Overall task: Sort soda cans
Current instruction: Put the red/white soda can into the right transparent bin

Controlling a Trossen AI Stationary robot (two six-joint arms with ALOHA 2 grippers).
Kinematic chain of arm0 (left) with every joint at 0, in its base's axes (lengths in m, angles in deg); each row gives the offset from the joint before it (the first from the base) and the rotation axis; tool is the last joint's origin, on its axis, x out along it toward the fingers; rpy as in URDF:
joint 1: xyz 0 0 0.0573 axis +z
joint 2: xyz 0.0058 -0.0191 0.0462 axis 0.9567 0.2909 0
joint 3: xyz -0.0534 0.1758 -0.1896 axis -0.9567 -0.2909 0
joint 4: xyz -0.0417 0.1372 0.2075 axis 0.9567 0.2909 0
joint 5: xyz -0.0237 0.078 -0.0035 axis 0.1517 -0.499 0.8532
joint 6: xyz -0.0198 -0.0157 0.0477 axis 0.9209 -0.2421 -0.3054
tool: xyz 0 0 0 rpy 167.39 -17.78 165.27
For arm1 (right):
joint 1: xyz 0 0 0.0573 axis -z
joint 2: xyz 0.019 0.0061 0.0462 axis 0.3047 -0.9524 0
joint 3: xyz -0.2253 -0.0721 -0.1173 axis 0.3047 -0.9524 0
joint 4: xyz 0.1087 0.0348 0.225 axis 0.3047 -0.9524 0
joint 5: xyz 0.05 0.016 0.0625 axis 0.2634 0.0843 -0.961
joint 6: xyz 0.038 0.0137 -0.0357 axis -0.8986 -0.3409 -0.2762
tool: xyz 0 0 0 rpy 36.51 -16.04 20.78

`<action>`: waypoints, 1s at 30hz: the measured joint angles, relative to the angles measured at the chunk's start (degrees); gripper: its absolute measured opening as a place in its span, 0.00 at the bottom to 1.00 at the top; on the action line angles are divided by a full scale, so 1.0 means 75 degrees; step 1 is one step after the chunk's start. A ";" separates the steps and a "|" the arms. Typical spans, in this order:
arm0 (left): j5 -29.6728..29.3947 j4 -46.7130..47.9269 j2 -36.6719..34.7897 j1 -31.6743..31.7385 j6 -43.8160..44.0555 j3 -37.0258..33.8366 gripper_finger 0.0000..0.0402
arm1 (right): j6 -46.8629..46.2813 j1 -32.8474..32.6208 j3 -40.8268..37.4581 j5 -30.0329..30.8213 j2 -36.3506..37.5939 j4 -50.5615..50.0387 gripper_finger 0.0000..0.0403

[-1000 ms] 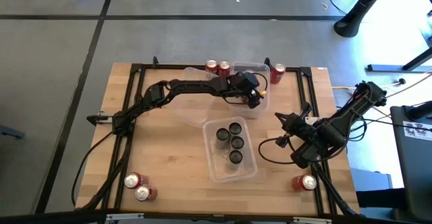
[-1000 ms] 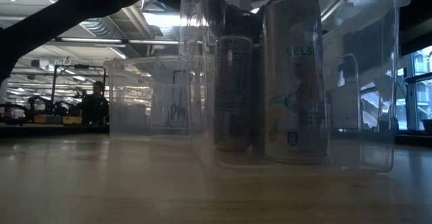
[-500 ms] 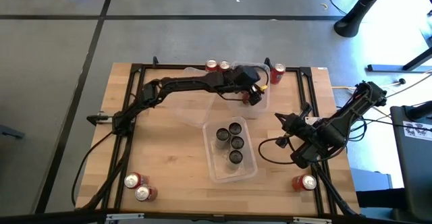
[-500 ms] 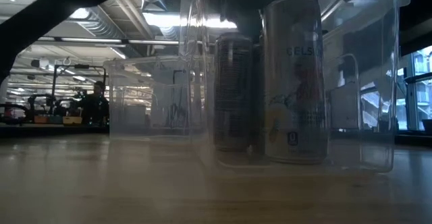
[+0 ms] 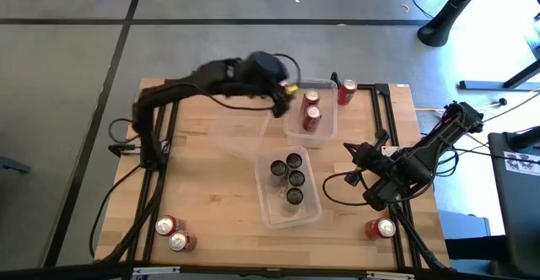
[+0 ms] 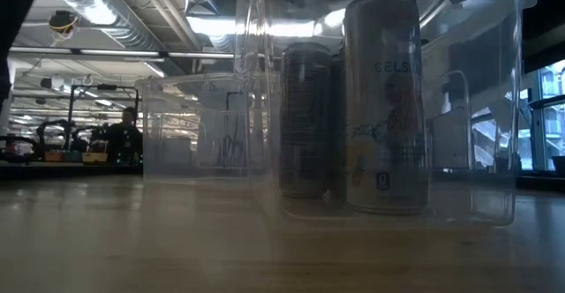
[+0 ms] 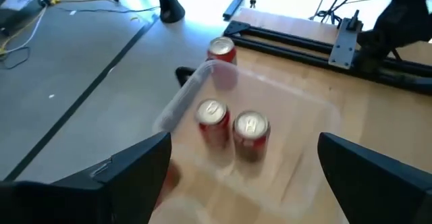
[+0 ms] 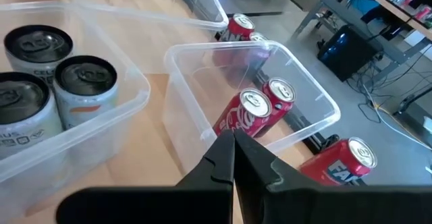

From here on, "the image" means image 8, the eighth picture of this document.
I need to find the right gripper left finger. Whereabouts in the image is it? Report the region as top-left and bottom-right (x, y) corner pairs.
(55, 128), (236, 224)

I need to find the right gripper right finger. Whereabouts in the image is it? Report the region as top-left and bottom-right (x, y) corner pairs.
(234, 128), (432, 224)

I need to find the red Fanta soda can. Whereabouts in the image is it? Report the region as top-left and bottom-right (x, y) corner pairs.
(298, 136), (378, 187)
(219, 13), (257, 43)

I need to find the silver Celsius can black top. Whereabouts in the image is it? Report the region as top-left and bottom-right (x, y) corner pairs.
(0, 71), (65, 161)
(53, 55), (119, 130)
(3, 24), (74, 86)

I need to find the clear plastic storage bin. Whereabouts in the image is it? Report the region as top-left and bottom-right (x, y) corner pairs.
(65, 0), (230, 75)
(0, 0), (152, 221)
(161, 40), (342, 174)

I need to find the black desk foot bar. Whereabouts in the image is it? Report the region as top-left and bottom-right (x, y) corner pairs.
(393, 85), (432, 117)

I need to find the black computer tower blue light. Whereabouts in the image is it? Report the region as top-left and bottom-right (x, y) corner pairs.
(317, 24), (381, 82)

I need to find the yellow extension cable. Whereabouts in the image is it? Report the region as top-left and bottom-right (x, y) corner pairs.
(360, 82), (432, 150)

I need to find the wooden top desk grey frame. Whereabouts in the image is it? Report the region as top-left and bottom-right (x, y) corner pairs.
(292, 0), (432, 83)

